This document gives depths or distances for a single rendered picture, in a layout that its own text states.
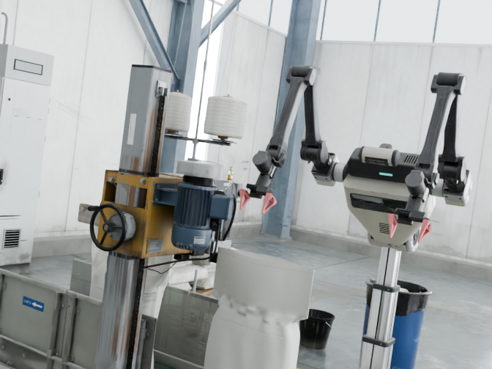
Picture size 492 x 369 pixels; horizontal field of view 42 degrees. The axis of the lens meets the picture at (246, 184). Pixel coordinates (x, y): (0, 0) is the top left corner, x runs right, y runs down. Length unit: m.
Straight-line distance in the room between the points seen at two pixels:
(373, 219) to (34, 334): 1.70
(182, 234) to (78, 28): 5.48
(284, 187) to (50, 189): 5.06
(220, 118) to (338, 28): 9.20
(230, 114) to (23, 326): 1.54
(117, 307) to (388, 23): 9.29
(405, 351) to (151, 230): 2.75
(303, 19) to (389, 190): 9.00
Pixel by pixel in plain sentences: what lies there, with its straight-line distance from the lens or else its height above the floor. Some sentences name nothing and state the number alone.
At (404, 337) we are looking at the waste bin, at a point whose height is 0.33.
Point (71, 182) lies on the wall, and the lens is 7.75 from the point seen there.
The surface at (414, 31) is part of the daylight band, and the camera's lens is 11.15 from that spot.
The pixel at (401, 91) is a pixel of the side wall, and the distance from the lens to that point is 10.99.
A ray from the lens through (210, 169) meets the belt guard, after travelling 2.39.
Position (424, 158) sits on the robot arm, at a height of 1.54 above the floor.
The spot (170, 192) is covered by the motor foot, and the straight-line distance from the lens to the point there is 2.48.
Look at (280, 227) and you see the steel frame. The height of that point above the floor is 0.21.
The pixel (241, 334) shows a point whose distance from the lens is 2.71.
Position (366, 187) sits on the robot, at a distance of 2.87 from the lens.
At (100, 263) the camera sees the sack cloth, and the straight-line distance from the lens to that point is 3.17.
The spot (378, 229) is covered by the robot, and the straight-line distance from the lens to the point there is 2.98.
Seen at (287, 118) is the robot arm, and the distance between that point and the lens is 2.57.
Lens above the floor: 1.49
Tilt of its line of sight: 3 degrees down
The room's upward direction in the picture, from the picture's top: 8 degrees clockwise
